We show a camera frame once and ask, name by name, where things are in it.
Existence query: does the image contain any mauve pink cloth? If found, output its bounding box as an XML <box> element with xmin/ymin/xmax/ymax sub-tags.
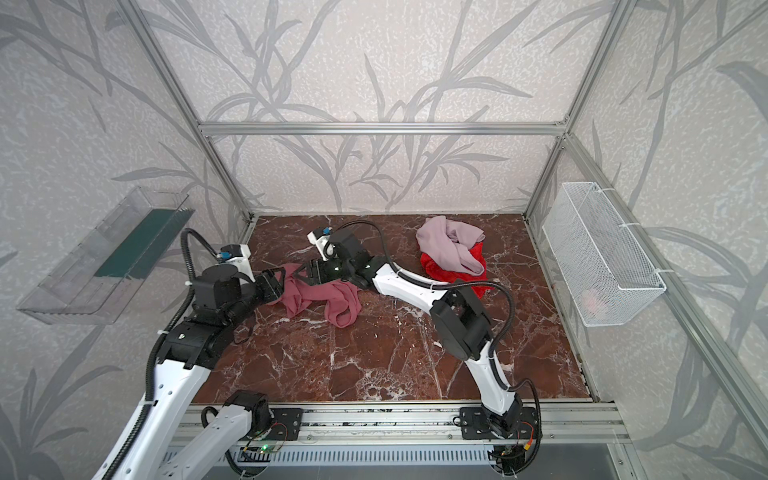
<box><xmin>272</xmin><ymin>263</ymin><xmax>362</xmax><ymax>328</ymax></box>

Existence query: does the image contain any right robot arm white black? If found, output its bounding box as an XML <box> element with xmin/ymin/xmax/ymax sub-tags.
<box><xmin>297</xmin><ymin>221</ymin><xmax>541</xmax><ymax>443</ymax></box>

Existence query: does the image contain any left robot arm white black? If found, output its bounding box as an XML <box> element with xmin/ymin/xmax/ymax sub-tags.
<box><xmin>95</xmin><ymin>264</ymin><xmax>285</xmax><ymax>479</ymax></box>

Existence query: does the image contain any red cloth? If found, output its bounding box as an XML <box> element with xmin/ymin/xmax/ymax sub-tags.
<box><xmin>420</xmin><ymin>242</ymin><xmax>487</xmax><ymax>283</ymax></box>

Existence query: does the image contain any light pink cloth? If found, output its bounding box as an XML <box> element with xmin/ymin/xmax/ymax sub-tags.
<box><xmin>416</xmin><ymin>216</ymin><xmax>485</xmax><ymax>276</ymax></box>

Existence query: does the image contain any pink object in basket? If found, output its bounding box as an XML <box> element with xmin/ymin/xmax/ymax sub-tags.
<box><xmin>581</xmin><ymin>289</ymin><xmax>609</xmax><ymax>320</ymax></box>

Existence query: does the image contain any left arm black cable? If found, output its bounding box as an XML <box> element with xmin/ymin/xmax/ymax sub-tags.
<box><xmin>101</xmin><ymin>227</ymin><xmax>277</xmax><ymax>480</ymax></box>

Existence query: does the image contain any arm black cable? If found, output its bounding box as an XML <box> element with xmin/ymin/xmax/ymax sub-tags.
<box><xmin>332</xmin><ymin>219</ymin><xmax>544</xmax><ymax>475</ymax></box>
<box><xmin>101</xmin><ymin>227</ymin><xmax>277</xmax><ymax>480</ymax></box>

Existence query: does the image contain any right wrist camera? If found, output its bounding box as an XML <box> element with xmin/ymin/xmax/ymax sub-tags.
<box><xmin>307</xmin><ymin>227</ymin><xmax>333</xmax><ymax>261</ymax></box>

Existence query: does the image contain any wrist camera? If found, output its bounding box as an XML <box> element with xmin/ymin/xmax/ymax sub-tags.
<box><xmin>217</xmin><ymin>244</ymin><xmax>254</xmax><ymax>281</ymax></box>
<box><xmin>307</xmin><ymin>227</ymin><xmax>333</xmax><ymax>261</ymax></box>

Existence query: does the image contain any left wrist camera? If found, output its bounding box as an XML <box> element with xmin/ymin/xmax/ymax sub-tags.
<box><xmin>217</xmin><ymin>244</ymin><xmax>254</xmax><ymax>281</ymax></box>

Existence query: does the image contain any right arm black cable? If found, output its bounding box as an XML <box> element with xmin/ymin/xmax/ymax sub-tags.
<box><xmin>332</xmin><ymin>219</ymin><xmax>544</xmax><ymax>475</ymax></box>

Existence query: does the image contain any clear plastic wall tray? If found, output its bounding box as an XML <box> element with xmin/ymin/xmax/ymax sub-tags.
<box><xmin>17</xmin><ymin>187</ymin><xmax>195</xmax><ymax>325</ymax></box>

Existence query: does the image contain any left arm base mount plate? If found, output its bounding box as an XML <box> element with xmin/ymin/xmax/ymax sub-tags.
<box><xmin>244</xmin><ymin>408</ymin><xmax>304</xmax><ymax>442</ymax></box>

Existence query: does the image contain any aluminium frame horizontal bar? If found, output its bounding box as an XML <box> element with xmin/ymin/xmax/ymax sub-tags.
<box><xmin>199</xmin><ymin>122</ymin><xmax>565</xmax><ymax>136</ymax></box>

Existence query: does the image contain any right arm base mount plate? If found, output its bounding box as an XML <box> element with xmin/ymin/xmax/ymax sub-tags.
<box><xmin>458</xmin><ymin>406</ymin><xmax>541</xmax><ymax>442</ymax></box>

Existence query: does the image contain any white wire mesh basket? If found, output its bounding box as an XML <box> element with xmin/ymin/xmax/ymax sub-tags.
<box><xmin>542</xmin><ymin>182</ymin><xmax>666</xmax><ymax>327</ymax></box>

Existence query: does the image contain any aluminium front rail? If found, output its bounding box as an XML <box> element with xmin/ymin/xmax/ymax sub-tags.
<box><xmin>251</xmin><ymin>401</ymin><xmax>631</xmax><ymax>449</ymax></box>

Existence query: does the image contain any left aluminium frame post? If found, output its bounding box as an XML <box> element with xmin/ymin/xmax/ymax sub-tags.
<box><xmin>116</xmin><ymin>0</ymin><xmax>254</xmax><ymax>222</ymax></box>

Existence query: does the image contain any aluminium frame post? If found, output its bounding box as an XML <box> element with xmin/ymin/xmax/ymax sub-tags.
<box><xmin>116</xmin><ymin>0</ymin><xmax>254</xmax><ymax>222</ymax></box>
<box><xmin>523</xmin><ymin>0</ymin><xmax>636</xmax><ymax>221</ymax></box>

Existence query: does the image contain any right aluminium frame post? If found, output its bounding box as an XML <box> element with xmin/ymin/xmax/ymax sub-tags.
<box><xmin>523</xmin><ymin>0</ymin><xmax>636</xmax><ymax>221</ymax></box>

